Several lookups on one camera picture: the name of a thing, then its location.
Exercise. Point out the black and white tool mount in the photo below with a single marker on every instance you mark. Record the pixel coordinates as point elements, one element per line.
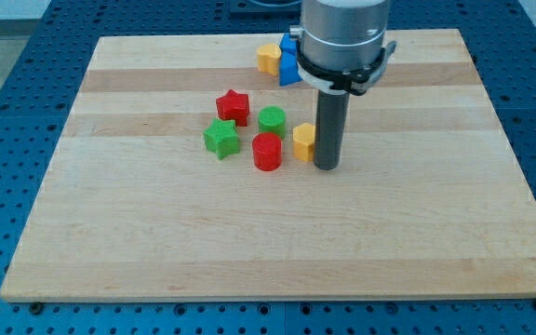
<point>355,82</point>

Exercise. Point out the dark grey cylindrical pointer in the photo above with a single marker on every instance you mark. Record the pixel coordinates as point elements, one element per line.
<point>331,111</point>

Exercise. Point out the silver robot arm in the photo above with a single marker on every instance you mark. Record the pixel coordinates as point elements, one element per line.
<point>340,52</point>

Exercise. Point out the yellow heart block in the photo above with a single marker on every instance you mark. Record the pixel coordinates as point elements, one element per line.
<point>268,59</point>

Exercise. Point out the yellow hexagon block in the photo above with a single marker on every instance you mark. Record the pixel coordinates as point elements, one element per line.
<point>304,142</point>

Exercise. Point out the blue block lower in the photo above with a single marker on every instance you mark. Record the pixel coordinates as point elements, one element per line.
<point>288,70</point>

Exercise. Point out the blue block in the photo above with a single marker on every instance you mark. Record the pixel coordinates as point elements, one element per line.
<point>288,45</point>
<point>288,70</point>

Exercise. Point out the green cylinder block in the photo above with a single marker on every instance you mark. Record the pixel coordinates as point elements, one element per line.
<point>272,119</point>

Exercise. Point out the blue block upper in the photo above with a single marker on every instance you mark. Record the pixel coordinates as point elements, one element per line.
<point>288,45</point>

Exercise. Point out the red cylinder block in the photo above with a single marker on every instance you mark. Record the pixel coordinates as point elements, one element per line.
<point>267,151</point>

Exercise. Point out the red star block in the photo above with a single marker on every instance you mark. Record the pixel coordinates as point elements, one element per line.
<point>234,106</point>

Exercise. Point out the green star block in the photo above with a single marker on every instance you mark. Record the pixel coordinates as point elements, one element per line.
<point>221,138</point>

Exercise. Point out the wooden board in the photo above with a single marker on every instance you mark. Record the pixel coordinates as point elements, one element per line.
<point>428,201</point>

